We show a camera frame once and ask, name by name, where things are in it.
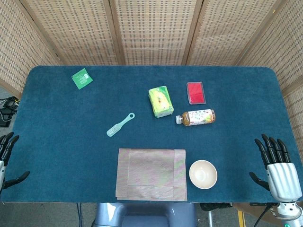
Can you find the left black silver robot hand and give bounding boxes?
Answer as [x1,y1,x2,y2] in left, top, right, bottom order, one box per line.
[0,131,31,192]

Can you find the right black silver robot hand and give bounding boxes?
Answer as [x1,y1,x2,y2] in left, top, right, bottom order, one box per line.
[249,133,299,202]

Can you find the white bowl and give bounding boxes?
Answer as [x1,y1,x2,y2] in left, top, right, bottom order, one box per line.
[188,159,218,190]

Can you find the brown woven placemat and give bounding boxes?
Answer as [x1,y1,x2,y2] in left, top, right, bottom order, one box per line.
[115,148,188,201]

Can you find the blue table cloth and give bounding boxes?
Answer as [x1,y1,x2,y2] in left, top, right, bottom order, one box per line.
[0,65,303,204]

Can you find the green square sachet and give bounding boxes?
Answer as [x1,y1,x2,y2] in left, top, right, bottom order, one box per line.
[71,68,94,90]

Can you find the tea bottle with label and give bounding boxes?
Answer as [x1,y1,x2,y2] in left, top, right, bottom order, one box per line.
[175,108,216,127]

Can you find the mint green brush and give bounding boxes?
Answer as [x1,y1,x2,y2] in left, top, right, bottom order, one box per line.
[106,113,136,137]

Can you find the red ink pad case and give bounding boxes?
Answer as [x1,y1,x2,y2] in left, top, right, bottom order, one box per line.
[186,81,206,105]

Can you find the yellow green tissue pack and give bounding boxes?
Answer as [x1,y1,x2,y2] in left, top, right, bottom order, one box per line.
[148,86,174,119]

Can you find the blue-grey robot torso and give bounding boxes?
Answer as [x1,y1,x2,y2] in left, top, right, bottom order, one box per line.
[92,202,198,227]

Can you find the woven wooden folding screen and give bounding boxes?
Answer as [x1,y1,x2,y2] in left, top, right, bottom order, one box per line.
[0,0,303,154]

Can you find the black floor equipment with cables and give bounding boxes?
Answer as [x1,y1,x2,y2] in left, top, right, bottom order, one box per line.
[0,96,21,128]

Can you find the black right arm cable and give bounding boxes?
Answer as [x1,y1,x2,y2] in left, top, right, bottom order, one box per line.
[254,205,273,227]

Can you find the dark cable under table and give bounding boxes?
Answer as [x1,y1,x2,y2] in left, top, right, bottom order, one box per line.
[75,202,82,227]

